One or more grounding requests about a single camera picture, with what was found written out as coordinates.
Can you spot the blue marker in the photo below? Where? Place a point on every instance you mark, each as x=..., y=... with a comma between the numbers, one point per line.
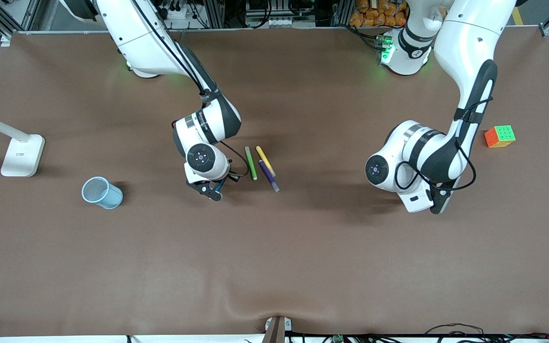
x=221, y=184

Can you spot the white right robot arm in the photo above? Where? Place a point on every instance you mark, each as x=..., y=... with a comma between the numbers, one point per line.
x=136, y=43

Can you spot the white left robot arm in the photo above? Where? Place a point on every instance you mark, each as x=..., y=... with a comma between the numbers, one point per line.
x=465, y=47

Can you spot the green marker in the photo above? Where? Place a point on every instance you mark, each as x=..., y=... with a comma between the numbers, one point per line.
x=251, y=163

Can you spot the yellow marker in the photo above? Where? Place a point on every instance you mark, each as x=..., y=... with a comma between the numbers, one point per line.
x=265, y=159

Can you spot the purple marker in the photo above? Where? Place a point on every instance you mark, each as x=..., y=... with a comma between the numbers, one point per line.
x=269, y=177

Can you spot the light blue mesh cup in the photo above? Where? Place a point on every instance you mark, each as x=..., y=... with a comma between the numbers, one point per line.
x=107, y=197

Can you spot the colourful puzzle cube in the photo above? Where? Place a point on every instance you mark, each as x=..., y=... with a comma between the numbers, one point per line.
x=503, y=136

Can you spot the small green circuit board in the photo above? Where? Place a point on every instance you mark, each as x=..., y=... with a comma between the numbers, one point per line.
x=337, y=339

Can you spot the white power strip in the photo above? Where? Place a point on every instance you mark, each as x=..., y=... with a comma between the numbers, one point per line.
x=181, y=13
x=281, y=22

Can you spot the white desk lamp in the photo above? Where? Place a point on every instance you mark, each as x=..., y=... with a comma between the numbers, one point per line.
x=22, y=157

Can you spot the orange packets pile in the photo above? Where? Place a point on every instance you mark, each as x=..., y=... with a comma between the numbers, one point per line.
x=365, y=19

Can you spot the table edge clamp bracket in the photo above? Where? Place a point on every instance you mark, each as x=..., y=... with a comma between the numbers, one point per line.
x=277, y=331

